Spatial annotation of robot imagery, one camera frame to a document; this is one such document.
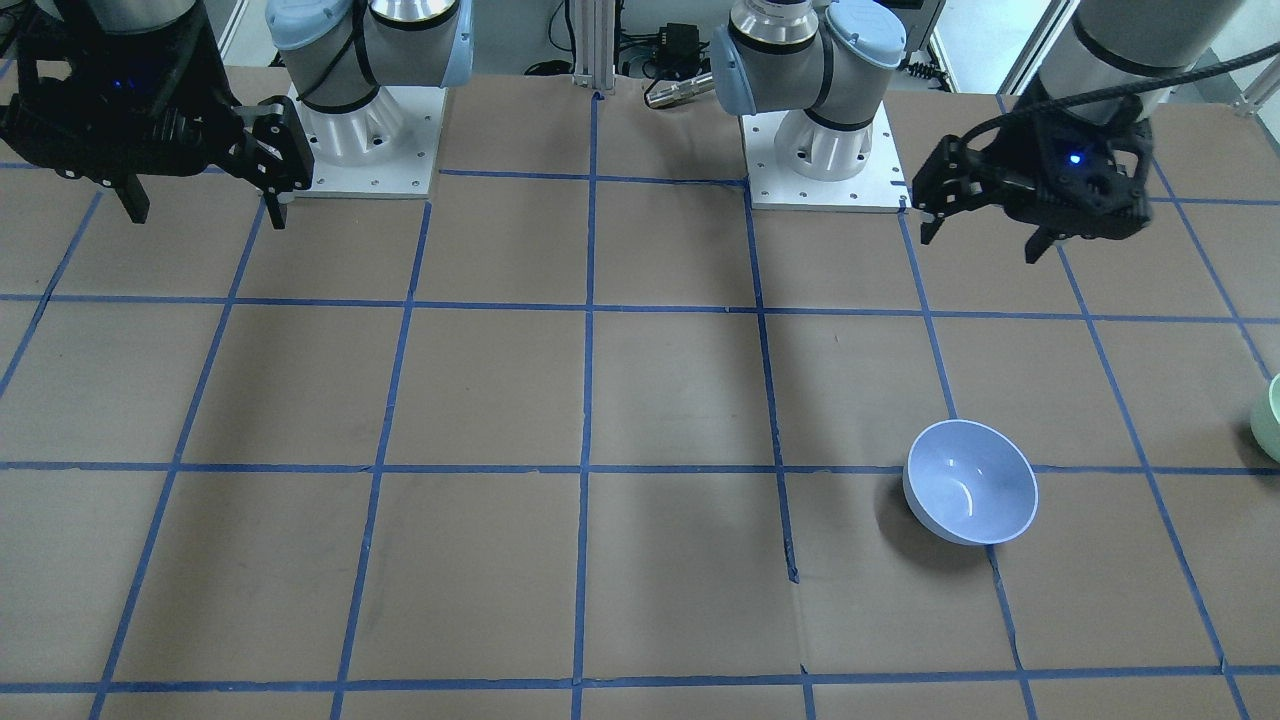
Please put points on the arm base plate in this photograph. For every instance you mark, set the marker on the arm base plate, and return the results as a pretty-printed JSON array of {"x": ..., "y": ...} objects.
[
  {"x": 796, "y": 165},
  {"x": 386, "y": 150}
]

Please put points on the blue bowl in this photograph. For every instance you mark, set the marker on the blue bowl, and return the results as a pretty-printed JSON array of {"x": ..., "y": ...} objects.
[{"x": 969, "y": 484}]

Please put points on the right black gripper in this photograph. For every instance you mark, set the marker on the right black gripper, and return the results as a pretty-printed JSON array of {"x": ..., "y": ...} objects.
[{"x": 192, "y": 72}]

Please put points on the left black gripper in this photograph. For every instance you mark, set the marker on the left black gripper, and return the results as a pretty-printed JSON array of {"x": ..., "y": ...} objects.
[{"x": 1012, "y": 152}]

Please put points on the silver metal connector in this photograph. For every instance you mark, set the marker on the silver metal connector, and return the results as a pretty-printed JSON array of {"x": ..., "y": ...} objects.
[{"x": 679, "y": 92}]

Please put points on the black power adapter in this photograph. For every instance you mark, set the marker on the black power adapter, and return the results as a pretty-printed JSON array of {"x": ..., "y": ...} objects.
[{"x": 678, "y": 49}]

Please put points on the green bowl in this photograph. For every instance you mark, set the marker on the green bowl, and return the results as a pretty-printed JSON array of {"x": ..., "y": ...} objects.
[{"x": 1264, "y": 422}]

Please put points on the aluminium frame post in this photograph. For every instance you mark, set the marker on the aluminium frame post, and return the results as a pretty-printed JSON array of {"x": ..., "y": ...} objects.
[{"x": 594, "y": 25}]

